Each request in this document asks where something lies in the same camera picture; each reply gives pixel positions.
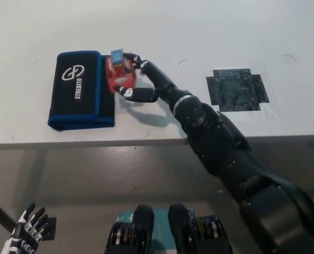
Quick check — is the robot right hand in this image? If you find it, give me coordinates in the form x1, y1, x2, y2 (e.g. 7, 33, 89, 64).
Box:
114, 51, 193, 107

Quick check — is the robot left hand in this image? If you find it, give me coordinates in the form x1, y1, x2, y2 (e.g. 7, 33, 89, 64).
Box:
0, 202, 49, 254

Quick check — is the red toy car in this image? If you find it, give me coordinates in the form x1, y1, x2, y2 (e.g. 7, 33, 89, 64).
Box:
105, 48, 137, 93

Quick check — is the black tape patch on table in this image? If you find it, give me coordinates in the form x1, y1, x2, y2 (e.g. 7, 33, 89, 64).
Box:
205, 68, 270, 113

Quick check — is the black blue-trimmed fabric notebook case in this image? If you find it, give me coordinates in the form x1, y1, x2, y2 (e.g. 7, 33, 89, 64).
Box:
48, 50, 116, 131

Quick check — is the black diagonal pole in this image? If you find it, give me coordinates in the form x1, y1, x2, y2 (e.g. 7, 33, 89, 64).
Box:
0, 195, 17, 229

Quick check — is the robot left black body block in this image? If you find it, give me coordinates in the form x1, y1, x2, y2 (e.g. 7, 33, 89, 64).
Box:
105, 204, 155, 254

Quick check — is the robot black body block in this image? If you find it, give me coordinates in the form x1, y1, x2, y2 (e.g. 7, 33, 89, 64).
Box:
105, 204, 155, 254
167, 203, 233, 254

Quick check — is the robot right black body block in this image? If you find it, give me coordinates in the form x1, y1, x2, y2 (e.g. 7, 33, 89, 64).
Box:
167, 203, 233, 254

